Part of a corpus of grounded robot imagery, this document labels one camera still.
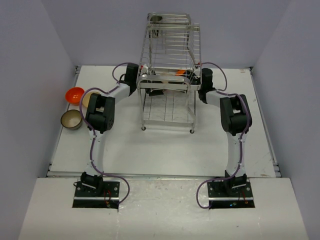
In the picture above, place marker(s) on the orange bowl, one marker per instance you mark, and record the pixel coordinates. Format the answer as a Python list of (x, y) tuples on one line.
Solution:
[(73, 95), (180, 73)]

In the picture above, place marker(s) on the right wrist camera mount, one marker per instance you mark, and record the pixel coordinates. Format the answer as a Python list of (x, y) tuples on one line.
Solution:
[(196, 66)]

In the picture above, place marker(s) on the metal utensil cup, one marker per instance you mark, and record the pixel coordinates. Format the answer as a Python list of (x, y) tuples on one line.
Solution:
[(155, 22)]

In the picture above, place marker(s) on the cream beige bowl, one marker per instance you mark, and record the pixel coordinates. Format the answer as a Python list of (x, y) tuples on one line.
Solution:
[(86, 99)]

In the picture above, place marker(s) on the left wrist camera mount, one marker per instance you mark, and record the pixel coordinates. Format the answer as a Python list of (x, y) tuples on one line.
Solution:
[(144, 69)]

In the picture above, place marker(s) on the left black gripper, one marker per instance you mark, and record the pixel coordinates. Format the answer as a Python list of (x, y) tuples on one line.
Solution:
[(154, 92)]

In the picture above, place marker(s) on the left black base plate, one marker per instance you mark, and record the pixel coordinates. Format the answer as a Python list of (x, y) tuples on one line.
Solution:
[(105, 198)]

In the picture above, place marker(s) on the orange bowl on table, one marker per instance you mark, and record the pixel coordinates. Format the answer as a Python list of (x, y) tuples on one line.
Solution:
[(73, 95)]

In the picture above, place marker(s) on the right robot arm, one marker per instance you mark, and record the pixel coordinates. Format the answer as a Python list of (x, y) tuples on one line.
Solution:
[(235, 120)]

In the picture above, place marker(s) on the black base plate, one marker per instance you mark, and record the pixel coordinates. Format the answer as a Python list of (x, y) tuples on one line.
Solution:
[(235, 193), (105, 198)]

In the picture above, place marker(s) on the metal two-tier dish rack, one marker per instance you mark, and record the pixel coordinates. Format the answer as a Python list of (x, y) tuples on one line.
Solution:
[(177, 48)]

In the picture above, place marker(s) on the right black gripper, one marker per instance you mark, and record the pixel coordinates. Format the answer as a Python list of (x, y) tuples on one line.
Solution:
[(190, 74)]

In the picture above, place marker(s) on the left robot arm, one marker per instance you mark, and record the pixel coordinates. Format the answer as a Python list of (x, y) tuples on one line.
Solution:
[(100, 117)]

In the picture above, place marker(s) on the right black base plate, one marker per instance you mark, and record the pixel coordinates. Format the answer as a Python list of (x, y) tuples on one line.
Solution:
[(235, 193)]

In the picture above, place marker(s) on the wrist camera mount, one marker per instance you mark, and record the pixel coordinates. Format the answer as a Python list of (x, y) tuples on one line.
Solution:
[(196, 66), (144, 69)]

